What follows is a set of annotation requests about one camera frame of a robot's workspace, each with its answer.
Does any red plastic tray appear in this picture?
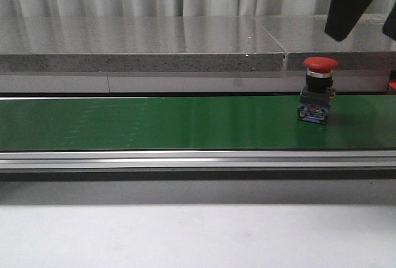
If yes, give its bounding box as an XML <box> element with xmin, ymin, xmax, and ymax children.
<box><xmin>387</xmin><ymin>79</ymin><xmax>396</xmax><ymax>95</ymax></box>

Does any aluminium conveyor side rail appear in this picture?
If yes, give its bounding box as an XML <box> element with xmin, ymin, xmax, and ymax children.
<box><xmin>1</xmin><ymin>150</ymin><xmax>395</xmax><ymax>173</ymax></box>

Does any grey stone countertop slab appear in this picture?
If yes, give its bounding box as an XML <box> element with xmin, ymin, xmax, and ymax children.
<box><xmin>254</xmin><ymin>14</ymin><xmax>395</xmax><ymax>72</ymax></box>
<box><xmin>1</xmin><ymin>17</ymin><xmax>284</xmax><ymax>73</ymax></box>

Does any grey stone countertop slab left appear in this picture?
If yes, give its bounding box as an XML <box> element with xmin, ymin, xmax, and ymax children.
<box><xmin>1</xmin><ymin>17</ymin><xmax>284</xmax><ymax>73</ymax></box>

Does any green conveyor belt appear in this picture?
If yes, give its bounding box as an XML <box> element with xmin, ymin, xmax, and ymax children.
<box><xmin>1</xmin><ymin>95</ymin><xmax>395</xmax><ymax>151</ymax></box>

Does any grey stone countertop slab right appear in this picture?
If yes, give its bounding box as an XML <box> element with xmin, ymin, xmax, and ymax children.
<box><xmin>254</xmin><ymin>14</ymin><xmax>395</xmax><ymax>72</ymax></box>

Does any red mushroom push button switch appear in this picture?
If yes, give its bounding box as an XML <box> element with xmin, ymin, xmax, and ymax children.
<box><xmin>298</xmin><ymin>56</ymin><xmax>338</xmax><ymax>124</ymax></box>

